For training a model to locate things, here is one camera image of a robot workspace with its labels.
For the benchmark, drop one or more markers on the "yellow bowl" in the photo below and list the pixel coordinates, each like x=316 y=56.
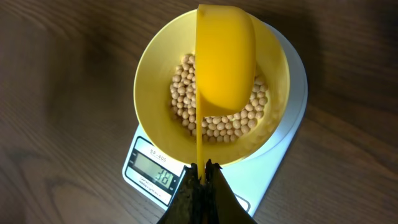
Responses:
x=152 y=92

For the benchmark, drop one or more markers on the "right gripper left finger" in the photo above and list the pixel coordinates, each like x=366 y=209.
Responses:
x=187 y=205

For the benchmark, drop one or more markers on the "white digital kitchen scale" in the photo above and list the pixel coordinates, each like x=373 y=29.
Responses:
x=249 y=178

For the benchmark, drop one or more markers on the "yellow measuring scoop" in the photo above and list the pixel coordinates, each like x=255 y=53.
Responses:
x=225 y=65

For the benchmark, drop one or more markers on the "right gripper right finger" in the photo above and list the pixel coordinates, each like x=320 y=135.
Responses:
x=221 y=205

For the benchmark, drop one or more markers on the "soybeans in yellow bowl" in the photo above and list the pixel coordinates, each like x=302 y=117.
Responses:
x=213 y=128

